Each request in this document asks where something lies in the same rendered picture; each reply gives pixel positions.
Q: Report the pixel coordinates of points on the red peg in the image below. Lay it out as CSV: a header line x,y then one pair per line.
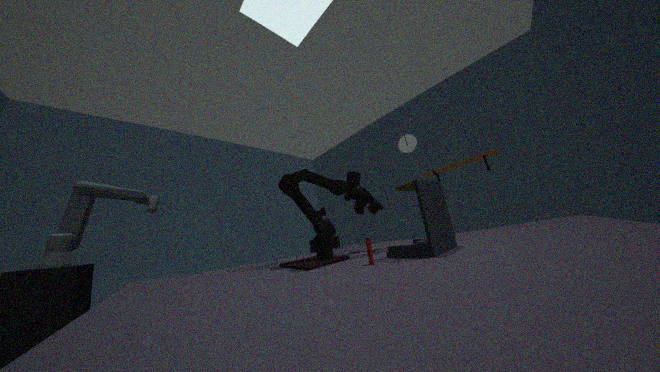
x,y
369,249

